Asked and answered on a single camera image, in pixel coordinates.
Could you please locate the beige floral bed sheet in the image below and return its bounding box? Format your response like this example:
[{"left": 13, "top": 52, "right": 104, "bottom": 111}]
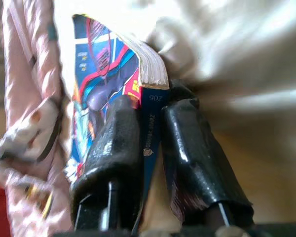
[{"left": 138, "top": 0, "right": 296, "bottom": 223}]

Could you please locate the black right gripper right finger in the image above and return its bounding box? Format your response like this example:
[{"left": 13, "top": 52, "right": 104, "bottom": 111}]
[{"left": 160, "top": 79, "right": 254, "bottom": 228}]

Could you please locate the comic book with blue spine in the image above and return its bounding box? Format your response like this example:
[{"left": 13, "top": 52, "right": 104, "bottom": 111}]
[{"left": 63, "top": 13, "right": 188, "bottom": 237}]

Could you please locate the pink cartoon print blanket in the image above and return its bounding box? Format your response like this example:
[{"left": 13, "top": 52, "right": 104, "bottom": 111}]
[{"left": 0, "top": 0, "right": 76, "bottom": 237}]

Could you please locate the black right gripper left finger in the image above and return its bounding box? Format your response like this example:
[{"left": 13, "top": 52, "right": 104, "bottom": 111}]
[{"left": 70, "top": 95, "right": 143, "bottom": 233}]

